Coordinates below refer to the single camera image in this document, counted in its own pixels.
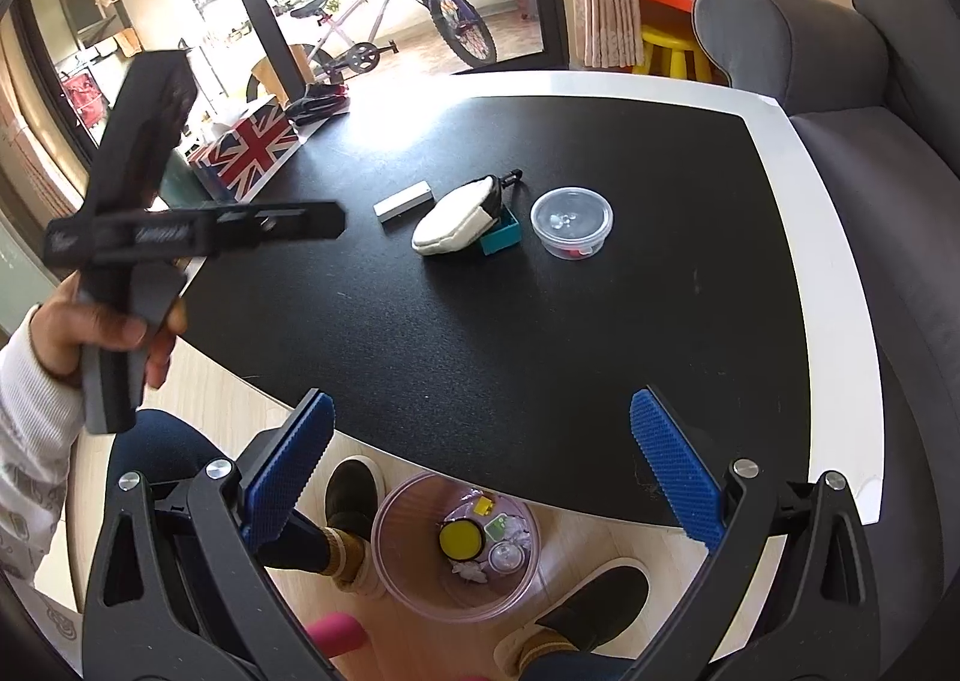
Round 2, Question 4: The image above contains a black table mat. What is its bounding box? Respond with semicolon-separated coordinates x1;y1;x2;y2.
161;94;815;528

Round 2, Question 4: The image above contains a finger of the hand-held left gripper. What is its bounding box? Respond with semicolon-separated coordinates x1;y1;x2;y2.
214;201;347;241

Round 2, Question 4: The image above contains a person's right leg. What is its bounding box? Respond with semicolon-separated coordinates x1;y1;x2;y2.
517;651;638;681

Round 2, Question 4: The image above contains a pink rounded object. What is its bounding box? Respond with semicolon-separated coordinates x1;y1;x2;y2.
306;613;370;661

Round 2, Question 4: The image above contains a white fabric pouch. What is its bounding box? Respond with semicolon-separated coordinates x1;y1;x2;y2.
411;172;524;256

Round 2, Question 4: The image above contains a white rectangular stick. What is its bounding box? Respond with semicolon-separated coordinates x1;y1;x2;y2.
373;181;434;224

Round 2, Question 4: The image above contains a wooden chair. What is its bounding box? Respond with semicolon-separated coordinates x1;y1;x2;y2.
247;55;301;104

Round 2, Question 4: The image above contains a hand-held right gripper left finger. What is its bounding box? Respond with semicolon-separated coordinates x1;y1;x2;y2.
81;388;336;681

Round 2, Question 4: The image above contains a yellow plastic stool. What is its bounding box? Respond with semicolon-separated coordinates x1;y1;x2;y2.
634;25;713;82

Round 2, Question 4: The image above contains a person's leg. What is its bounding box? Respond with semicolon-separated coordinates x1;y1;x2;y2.
105;409;335;577
517;651;638;681

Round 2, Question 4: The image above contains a purple translucent waste bin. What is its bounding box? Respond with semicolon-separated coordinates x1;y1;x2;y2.
371;471;542;623

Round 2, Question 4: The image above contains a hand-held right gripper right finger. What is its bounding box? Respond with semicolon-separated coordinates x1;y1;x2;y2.
628;387;875;681

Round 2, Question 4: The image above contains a teal small box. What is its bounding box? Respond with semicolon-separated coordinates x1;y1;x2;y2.
478;201;521;256

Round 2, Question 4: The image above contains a person's left hand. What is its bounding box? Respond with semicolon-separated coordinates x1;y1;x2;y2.
31;272;188;393

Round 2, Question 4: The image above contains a person's left leg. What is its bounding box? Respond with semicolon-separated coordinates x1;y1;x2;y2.
105;409;335;577

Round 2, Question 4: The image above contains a person's black shoe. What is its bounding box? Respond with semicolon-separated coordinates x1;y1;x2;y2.
493;559;650;676
324;458;385;577

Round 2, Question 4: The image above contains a clear plastic container with bits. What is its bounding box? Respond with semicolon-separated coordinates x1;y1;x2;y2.
529;186;614;260

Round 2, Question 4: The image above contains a grey sofa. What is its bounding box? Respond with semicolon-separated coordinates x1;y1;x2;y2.
694;0;960;652

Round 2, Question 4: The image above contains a person's left black shoe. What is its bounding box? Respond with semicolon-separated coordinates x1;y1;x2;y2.
324;458;385;577

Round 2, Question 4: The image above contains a person's right black shoe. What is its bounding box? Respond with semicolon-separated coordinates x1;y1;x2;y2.
493;559;650;676

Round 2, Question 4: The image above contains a flag print tissue box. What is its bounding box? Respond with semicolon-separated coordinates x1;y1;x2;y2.
186;94;301;202

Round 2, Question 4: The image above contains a person's left forearm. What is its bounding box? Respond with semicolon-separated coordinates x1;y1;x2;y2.
0;306;87;584

